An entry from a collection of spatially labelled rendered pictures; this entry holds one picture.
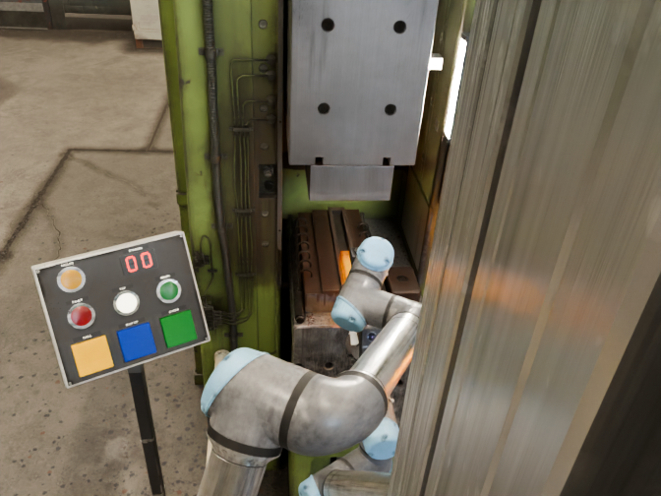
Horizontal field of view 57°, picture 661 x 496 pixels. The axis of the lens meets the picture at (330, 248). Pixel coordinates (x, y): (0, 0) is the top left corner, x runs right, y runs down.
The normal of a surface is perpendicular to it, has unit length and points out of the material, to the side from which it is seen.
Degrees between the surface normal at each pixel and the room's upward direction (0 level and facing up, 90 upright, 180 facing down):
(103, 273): 60
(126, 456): 0
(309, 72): 90
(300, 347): 90
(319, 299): 90
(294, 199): 90
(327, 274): 0
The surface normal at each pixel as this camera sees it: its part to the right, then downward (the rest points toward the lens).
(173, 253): 0.47, 0.04
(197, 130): 0.09, 0.57
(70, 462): 0.05, -0.82
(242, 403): -0.29, -0.12
